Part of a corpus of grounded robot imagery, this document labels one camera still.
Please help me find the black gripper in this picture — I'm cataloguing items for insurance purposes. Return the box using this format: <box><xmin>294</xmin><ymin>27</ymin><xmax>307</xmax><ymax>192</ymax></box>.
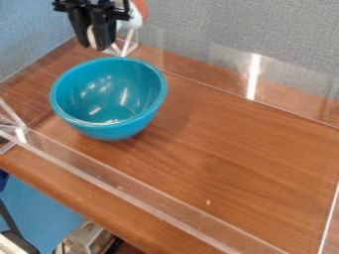
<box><xmin>52</xmin><ymin>0</ymin><xmax>131</xmax><ymax>51</ymax></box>

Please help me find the white brown toy mushroom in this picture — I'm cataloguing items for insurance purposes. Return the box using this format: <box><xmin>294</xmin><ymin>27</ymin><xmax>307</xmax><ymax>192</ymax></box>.
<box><xmin>87</xmin><ymin>0</ymin><xmax>148</xmax><ymax>50</ymax></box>

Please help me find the blue bowl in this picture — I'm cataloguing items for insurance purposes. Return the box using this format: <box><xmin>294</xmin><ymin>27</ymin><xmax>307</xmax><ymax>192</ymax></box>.
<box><xmin>50</xmin><ymin>57</ymin><xmax>168</xmax><ymax>141</ymax></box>

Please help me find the clear acrylic front barrier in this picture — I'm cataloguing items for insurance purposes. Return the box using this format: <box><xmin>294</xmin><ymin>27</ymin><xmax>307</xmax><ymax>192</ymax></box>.
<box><xmin>0</xmin><ymin>126</ymin><xmax>287</xmax><ymax>254</ymax></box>

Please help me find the clear acrylic barrier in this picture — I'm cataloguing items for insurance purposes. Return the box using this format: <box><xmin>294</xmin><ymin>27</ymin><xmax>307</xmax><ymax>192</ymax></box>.
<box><xmin>0</xmin><ymin>126</ymin><xmax>287</xmax><ymax>254</ymax></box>
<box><xmin>138</xmin><ymin>26</ymin><xmax>339</xmax><ymax>129</ymax></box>

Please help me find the clear acrylic back barrier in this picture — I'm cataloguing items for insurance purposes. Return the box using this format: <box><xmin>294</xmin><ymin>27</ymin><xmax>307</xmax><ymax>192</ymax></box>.
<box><xmin>138</xmin><ymin>26</ymin><xmax>339</xmax><ymax>129</ymax></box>

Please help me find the white device under table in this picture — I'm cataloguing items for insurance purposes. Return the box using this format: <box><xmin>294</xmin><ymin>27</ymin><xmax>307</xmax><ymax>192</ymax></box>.
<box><xmin>54</xmin><ymin>221</ymin><xmax>116</xmax><ymax>254</ymax></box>

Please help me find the black chair leg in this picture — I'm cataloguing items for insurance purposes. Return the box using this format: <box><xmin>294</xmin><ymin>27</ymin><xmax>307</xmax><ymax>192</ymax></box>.
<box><xmin>0</xmin><ymin>199</ymin><xmax>42</xmax><ymax>254</ymax></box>

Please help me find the clear acrylic corner bracket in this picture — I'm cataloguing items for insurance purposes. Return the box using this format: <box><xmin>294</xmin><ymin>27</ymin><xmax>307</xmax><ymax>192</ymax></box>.
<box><xmin>103</xmin><ymin>29</ymin><xmax>139</xmax><ymax>57</ymax></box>

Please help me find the clear acrylic left bracket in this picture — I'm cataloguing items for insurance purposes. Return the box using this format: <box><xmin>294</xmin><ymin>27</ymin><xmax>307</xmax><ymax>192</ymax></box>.
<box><xmin>0</xmin><ymin>97</ymin><xmax>28</xmax><ymax>155</ymax></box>

